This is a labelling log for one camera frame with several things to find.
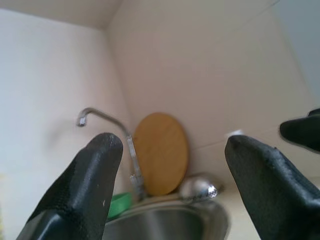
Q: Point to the round wooden cutting board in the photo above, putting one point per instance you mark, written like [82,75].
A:
[162,150]

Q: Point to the green plastic bowl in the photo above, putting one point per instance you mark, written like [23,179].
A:
[120,202]

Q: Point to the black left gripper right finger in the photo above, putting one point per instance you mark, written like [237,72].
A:
[275,195]

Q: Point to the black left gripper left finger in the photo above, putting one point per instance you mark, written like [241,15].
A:
[75,195]

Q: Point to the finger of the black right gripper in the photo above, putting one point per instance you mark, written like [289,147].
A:
[302,132]

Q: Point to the curved steel tap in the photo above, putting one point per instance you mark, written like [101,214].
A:
[135,170]

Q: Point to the stainless steel double sink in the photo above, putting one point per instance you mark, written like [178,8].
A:
[162,225]

